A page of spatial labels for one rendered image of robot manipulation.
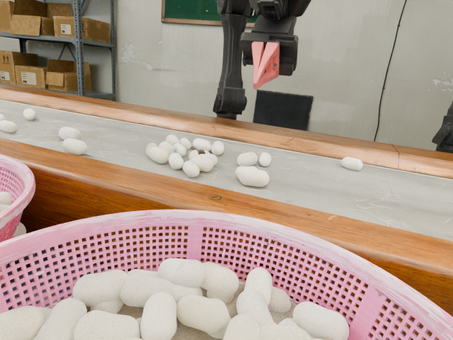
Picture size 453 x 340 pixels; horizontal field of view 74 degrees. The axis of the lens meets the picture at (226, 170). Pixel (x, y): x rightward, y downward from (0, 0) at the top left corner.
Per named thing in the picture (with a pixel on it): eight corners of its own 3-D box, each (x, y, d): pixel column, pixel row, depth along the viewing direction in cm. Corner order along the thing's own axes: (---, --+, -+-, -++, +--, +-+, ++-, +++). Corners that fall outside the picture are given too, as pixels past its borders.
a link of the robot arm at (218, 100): (247, 96, 88) (240, 94, 93) (219, 94, 85) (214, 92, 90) (245, 117, 90) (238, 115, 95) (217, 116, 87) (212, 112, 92)
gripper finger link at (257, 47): (283, 72, 46) (296, 36, 51) (238, 68, 48) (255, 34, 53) (282, 104, 52) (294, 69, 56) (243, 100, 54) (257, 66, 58)
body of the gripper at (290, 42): (296, 42, 50) (305, 16, 54) (238, 38, 53) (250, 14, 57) (294, 73, 55) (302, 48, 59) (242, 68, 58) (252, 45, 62)
